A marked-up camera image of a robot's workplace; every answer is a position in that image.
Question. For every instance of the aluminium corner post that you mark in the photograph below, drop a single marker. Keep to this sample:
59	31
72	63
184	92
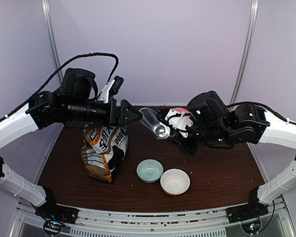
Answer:
253	17
50	32

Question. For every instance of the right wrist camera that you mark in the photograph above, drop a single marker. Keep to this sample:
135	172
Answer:
180	121

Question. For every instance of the metal food scoop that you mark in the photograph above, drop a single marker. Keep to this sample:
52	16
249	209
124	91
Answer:
150	121

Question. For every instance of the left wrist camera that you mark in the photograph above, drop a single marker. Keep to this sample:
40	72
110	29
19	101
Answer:
110	89

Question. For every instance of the teal ceramic bowl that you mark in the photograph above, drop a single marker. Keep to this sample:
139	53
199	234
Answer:
149	170

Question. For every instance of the left aluminium corner post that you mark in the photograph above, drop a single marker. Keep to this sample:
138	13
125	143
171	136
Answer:
50	32

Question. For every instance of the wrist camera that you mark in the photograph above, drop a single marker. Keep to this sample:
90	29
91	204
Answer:
180	121
110	89

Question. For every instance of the front aluminium frame rail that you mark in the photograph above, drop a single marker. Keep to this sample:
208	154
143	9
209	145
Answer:
211	222

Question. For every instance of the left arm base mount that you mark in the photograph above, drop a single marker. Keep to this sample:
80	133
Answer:
55	216

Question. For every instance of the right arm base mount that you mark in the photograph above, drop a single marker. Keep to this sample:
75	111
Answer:
253	209

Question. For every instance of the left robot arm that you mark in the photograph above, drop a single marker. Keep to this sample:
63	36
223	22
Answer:
77	99

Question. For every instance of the white ceramic bowl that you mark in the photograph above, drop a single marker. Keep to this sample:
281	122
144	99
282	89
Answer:
174	182

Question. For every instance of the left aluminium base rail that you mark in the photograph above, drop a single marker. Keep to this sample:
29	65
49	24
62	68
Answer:
47	154

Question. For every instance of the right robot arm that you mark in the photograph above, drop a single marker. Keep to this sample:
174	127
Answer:
208	121

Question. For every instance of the dog food bag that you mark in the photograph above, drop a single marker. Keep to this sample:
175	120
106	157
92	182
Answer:
103	151

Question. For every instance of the pink pet bowl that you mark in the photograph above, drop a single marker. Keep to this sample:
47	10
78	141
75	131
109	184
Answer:
181	110

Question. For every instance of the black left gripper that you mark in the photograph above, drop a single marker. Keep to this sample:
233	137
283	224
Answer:
122	118

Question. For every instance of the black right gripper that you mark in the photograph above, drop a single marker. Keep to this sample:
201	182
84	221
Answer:
189	150

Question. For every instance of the right aluminium corner post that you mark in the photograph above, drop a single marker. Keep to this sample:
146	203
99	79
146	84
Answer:
253	17

